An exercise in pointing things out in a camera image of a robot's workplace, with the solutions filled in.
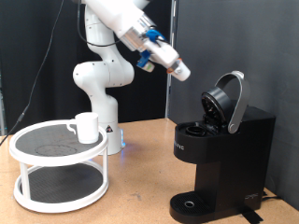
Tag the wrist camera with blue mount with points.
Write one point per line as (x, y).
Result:
(144, 60)

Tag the black curtain backdrop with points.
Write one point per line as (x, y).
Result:
(31, 62)

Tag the white mug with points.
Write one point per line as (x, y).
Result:
(87, 127)

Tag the black Keurig coffee machine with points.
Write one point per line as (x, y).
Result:
(230, 155)

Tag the white two-tier turntable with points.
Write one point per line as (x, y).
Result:
(59, 160)

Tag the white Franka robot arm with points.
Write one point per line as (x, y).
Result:
(102, 74)

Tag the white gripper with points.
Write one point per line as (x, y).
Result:
(162, 53)

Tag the black tape strip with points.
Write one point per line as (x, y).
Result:
(250, 214)

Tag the dark gray panel board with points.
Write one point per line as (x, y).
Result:
(249, 37)

